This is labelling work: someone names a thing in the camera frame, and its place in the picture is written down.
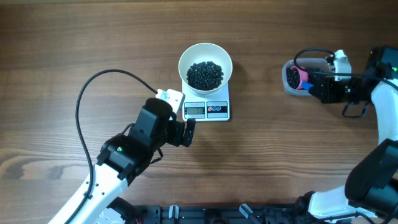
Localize pink scoop blue handle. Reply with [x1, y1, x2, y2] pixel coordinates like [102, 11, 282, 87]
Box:
[287, 66, 313, 91]

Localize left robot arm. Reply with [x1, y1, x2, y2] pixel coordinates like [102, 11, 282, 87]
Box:
[51, 98, 196, 223]

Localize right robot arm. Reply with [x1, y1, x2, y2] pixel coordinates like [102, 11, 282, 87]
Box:
[293, 45, 397, 223]

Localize white digital kitchen scale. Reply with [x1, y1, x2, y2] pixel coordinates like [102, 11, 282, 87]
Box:
[182, 83, 230, 122]

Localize black beans in bowl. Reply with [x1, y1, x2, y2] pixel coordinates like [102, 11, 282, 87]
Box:
[187, 61, 224, 91]

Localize white ceramic bowl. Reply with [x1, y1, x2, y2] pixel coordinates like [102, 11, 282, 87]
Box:
[178, 43, 233, 95]

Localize clear plastic container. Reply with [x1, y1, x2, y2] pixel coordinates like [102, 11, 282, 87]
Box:
[282, 58, 331, 96]

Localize left black cable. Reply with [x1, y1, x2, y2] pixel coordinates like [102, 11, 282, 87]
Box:
[63, 68, 159, 224]

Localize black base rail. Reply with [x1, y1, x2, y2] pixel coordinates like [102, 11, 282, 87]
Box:
[105, 195, 352, 224]

